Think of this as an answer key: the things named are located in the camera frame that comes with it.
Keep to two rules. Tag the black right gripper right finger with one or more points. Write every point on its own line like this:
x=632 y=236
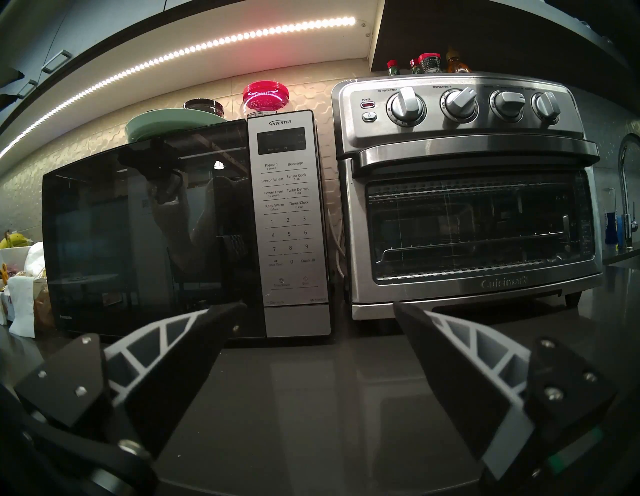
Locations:
x=460 y=380

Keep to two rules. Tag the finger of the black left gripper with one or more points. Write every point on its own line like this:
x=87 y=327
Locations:
x=10 y=76
x=6 y=100

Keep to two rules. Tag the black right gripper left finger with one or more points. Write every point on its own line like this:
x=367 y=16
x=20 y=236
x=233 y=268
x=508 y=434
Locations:
x=165 y=380

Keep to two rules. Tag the light green plate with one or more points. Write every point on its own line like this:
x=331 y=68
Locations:
x=170 y=123

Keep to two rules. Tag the black microwave oven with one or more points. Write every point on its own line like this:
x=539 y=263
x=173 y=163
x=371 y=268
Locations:
x=100 y=250

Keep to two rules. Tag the yellow banana bunch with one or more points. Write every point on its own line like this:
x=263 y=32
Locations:
x=15 y=240

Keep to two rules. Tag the stainless steel toaster oven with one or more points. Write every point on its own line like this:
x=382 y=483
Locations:
x=475 y=229

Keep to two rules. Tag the large white draped napkin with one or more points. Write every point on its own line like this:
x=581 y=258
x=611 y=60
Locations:
x=22 y=309

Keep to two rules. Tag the white paper bag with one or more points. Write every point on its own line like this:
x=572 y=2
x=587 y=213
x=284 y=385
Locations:
x=35 y=259

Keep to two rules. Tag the snack jar yellow label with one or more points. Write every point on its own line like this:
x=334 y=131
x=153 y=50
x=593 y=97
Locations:
x=202 y=106

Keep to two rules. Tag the blue dish brush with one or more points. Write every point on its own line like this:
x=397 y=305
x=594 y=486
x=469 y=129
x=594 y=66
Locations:
x=611 y=229

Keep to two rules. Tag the chrome kitchen faucet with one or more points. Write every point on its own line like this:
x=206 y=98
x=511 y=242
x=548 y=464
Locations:
x=622 y=199

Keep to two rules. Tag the LED light strip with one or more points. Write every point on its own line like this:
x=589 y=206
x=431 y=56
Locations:
x=250 y=35

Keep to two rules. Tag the clear jar red lid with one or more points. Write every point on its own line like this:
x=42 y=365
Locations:
x=265 y=96

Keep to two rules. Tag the green sauce bottle white label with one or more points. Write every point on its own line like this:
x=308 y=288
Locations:
x=414 y=66

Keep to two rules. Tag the pepper shaker red cap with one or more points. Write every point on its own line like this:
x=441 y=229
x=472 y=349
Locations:
x=431 y=62

